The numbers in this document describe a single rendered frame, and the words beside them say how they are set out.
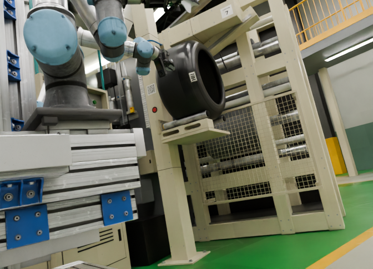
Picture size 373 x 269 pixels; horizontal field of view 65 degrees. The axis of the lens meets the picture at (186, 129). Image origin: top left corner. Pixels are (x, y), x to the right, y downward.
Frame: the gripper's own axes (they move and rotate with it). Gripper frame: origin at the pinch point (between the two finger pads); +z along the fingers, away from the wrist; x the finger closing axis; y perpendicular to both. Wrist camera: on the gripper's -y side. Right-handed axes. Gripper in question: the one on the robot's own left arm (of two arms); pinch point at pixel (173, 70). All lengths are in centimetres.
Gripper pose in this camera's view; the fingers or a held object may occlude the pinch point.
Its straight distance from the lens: 186.6
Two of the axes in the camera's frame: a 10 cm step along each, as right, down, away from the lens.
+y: -1.3, -9.5, 2.9
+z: 5.0, 1.9, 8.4
